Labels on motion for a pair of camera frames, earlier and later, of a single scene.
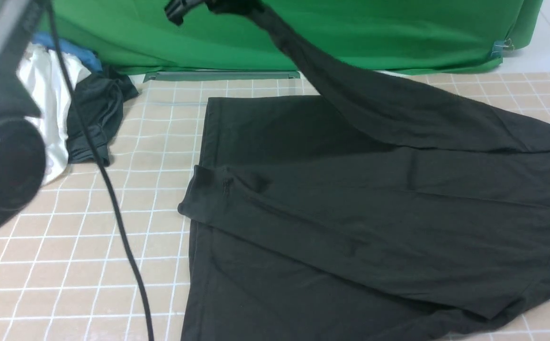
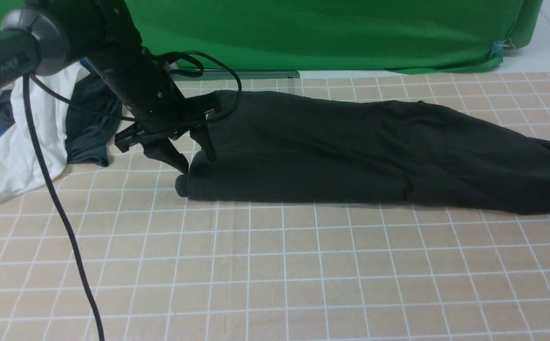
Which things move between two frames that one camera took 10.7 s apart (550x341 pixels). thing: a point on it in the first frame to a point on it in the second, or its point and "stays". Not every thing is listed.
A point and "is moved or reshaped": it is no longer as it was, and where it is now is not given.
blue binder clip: [499, 45] stays
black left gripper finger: [175, 9] to [169, 112]
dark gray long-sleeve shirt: [381, 210] is moved or reshaped
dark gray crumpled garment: [100, 96] stays
